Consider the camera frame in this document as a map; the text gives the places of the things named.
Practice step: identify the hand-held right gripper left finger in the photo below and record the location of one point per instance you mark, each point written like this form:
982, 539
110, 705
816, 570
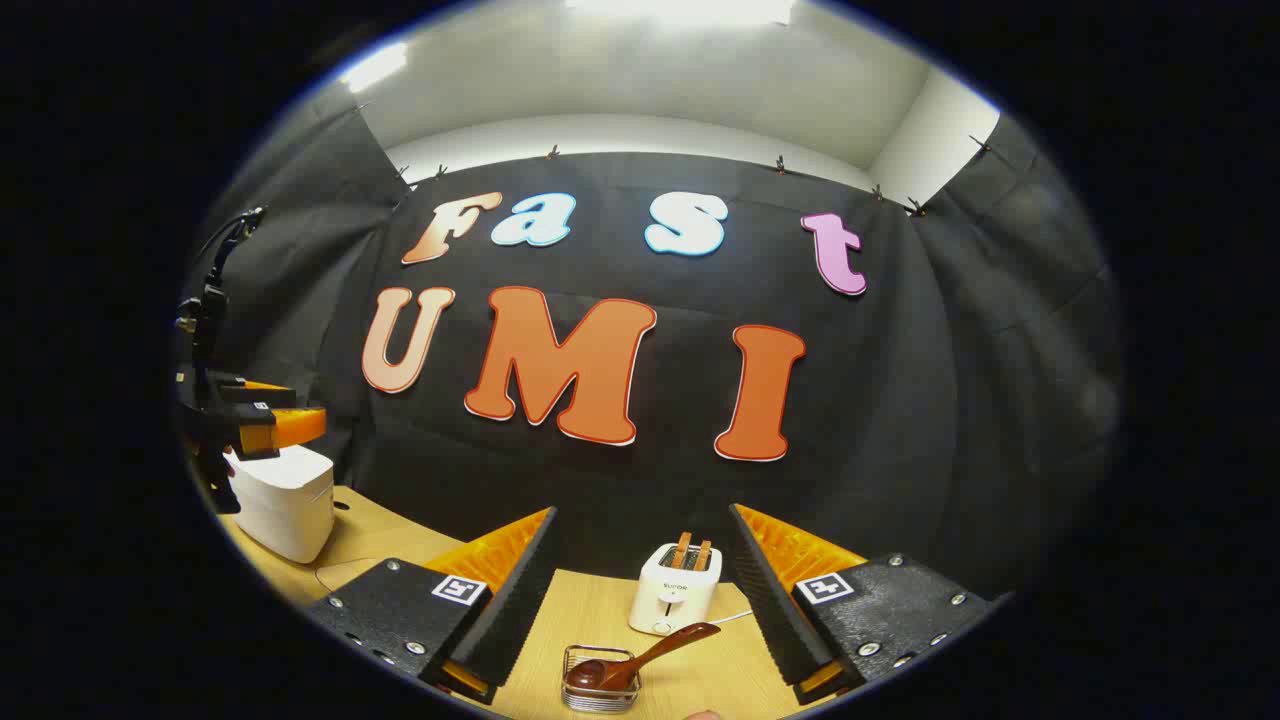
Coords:
515, 600

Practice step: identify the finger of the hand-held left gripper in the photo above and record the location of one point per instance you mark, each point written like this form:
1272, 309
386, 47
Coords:
290, 430
255, 395

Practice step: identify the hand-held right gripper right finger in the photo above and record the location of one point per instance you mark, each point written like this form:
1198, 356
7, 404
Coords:
775, 610

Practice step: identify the white rice cooker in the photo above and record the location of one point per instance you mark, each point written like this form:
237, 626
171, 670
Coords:
285, 500

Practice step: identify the brown wooden spoon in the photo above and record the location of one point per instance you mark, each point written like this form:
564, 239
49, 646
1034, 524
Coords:
640, 660

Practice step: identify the brown toast slice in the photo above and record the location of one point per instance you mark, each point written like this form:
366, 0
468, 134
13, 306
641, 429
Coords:
703, 554
681, 550

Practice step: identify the white toaster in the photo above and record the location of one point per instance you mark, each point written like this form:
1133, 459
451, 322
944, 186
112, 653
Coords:
672, 595

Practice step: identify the ceiling light panel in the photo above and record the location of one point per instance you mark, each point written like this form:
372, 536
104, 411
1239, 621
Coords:
680, 10

